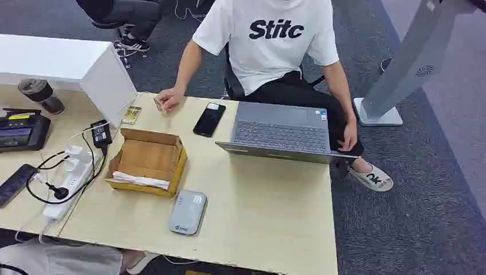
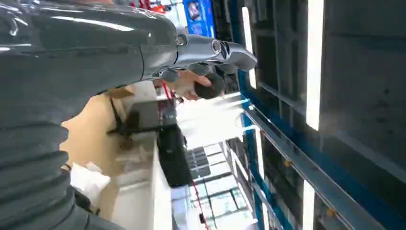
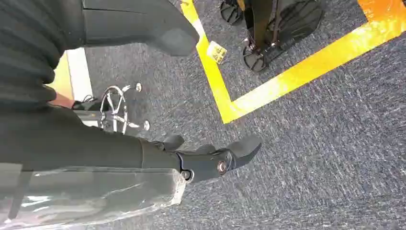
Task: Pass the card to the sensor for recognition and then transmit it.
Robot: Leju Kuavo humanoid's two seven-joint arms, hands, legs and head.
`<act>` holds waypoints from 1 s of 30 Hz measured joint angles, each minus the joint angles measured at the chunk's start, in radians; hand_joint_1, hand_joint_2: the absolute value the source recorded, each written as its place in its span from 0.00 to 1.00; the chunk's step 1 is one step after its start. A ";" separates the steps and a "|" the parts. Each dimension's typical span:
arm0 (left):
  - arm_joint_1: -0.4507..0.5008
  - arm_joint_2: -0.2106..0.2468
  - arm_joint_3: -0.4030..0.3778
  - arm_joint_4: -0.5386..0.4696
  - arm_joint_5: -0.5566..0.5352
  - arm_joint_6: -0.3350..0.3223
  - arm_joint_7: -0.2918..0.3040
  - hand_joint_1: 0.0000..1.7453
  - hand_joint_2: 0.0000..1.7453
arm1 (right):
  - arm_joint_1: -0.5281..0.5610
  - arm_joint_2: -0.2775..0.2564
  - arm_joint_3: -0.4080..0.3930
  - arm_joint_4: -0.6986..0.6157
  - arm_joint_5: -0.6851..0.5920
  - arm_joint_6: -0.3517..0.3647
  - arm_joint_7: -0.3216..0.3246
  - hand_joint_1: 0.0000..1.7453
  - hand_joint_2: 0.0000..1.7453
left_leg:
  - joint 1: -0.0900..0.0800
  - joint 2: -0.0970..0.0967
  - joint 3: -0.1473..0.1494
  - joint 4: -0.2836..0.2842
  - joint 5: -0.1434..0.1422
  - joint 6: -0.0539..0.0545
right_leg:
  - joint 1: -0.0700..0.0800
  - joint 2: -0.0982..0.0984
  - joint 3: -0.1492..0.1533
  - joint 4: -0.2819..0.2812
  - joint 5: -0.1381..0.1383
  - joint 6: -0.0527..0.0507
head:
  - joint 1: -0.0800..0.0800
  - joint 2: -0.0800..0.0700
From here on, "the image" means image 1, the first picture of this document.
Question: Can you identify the person's right hand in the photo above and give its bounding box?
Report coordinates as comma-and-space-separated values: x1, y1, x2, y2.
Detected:
155, 88, 186, 114

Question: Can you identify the grey floor stand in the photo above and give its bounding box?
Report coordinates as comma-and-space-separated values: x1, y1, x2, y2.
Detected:
353, 0, 479, 127

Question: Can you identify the white power strip cable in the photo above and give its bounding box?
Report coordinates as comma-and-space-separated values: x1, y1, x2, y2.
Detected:
15, 218, 52, 245

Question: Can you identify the black power adapter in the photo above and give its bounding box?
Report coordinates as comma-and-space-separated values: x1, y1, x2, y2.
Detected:
90, 120, 113, 150

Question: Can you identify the white printed sandal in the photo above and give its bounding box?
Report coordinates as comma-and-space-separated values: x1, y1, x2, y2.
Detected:
348, 163, 394, 193

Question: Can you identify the white cabinet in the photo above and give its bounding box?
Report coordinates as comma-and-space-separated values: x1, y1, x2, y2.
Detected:
0, 34, 138, 128

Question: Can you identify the wooden card box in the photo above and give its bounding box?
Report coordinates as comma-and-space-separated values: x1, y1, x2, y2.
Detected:
105, 128, 189, 198

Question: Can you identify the grey laptop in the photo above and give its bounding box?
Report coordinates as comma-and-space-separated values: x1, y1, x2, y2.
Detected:
214, 101, 359, 164

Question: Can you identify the dark flat handset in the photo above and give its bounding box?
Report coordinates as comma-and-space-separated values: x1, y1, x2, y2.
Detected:
0, 164, 38, 209

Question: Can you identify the yellow printed card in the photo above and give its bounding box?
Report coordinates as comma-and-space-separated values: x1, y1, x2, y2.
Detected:
121, 105, 143, 125

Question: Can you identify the grey pocket router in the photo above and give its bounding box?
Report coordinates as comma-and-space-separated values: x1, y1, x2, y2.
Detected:
168, 190, 208, 236

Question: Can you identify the black power plug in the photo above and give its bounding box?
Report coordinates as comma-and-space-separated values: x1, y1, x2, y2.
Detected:
45, 183, 70, 201

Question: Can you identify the black payment terminal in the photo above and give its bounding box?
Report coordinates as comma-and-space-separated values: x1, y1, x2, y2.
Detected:
0, 108, 52, 154

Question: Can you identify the white charger plug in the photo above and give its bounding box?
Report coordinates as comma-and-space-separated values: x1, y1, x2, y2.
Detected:
64, 145, 94, 171

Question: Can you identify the dark lidded cup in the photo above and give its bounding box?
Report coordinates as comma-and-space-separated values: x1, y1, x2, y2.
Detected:
18, 78, 66, 115

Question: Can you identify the person in white shirt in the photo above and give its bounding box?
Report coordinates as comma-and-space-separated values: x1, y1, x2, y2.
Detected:
155, 0, 394, 193

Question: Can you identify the black smartphone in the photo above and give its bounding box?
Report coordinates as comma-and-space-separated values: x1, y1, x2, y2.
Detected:
193, 102, 227, 138

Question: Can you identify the person's left hand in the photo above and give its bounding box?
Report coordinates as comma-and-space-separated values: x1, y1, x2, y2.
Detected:
337, 117, 358, 152

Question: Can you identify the person's pale trouser leg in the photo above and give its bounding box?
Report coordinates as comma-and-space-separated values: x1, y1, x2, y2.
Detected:
0, 239, 160, 275

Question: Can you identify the white power strip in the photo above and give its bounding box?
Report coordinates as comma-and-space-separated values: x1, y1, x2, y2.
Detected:
41, 145, 103, 222

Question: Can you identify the black adapter cable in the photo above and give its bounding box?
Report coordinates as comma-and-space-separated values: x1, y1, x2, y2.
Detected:
25, 132, 109, 206

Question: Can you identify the person in dark clothes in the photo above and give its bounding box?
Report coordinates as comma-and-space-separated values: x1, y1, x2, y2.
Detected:
75, 0, 175, 54

